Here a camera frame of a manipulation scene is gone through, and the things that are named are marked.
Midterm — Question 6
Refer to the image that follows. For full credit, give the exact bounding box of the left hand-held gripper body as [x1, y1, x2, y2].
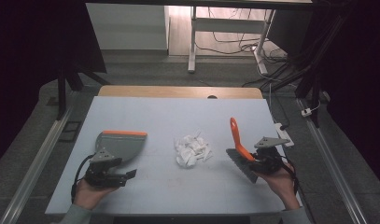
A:
[84, 148, 128, 189]

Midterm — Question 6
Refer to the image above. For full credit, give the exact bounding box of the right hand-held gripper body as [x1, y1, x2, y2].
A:
[253, 136, 290, 175]

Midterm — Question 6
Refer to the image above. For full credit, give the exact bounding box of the grey dustpan with orange edge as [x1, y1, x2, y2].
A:
[94, 130, 148, 164]

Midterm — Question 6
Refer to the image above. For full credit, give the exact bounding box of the brush with orange handle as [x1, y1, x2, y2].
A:
[225, 117, 260, 184]

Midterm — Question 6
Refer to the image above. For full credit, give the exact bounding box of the pile of white paper scraps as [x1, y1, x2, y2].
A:
[174, 130, 214, 169]

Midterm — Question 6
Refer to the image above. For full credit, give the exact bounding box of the person's left hand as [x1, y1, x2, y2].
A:
[73, 179, 119, 211]

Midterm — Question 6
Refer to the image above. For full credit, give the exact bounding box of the person's right hand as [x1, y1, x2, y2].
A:
[255, 161, 301, 212]

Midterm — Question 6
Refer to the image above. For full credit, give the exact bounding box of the white power strip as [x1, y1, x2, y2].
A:
[274, 122, 295, 148]

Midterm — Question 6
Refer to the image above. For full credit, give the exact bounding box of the pale blue board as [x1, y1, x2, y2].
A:
[45, 95, 305, 217]

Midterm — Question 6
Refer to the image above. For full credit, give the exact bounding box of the black metal stand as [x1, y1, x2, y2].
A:
[294, 60, 323, 129]
[55, 60, 111, 121]

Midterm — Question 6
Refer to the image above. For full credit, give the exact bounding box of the wooden table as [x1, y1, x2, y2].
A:
[97, 85, 264, 100]

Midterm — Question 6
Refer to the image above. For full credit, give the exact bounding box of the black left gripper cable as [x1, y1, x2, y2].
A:
[70, 154, 95, 203]

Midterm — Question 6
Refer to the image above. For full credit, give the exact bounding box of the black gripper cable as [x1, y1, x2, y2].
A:
[70, 154, 95, 203]
[279, 155, 301, 200]

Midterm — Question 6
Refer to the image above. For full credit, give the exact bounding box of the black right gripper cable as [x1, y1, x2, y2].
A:
[279, 155, 301, 200]

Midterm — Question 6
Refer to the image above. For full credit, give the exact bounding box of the black floor bracket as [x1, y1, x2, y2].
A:
[58, 120, 83, 144]

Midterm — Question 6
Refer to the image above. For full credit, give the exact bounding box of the black power strip cable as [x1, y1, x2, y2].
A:
[267, 83, 290, 131]

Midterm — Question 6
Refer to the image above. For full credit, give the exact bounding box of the aluminium rail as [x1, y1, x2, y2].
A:
[298, 98, 368, 224]
[0, 106, 74, 224]

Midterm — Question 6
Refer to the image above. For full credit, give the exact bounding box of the tangle of floor cables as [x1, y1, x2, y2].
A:
[195, 7, 289, 64]

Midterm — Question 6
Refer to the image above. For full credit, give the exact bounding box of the white desk frame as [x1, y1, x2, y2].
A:
[187, 6, 277, 76]

